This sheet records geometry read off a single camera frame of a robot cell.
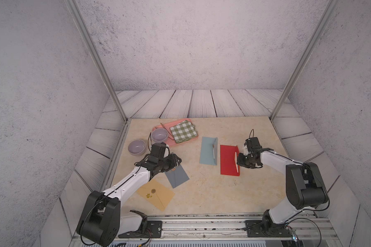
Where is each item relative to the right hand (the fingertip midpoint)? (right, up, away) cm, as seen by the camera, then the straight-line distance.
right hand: (239, 161), depth 94 cm
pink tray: (-44, +12, +14) cm, 47 cm away
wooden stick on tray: (-46, +18, +17) cm, 52 cm away
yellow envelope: (-48, -16, -9) cm, 52 cm away
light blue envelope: (-17, +5, +9) cm, 20 cm away
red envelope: (-4, -1, +8) cm, 9 cm away
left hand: (-34, +2, -9) cm, 36 cm away
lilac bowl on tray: (-51, +15, +14) cm, 55 cm away
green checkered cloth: (-34, +18, +18) cm, 43 cm away
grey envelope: (-37, -8, -2) cm, 38 cm away
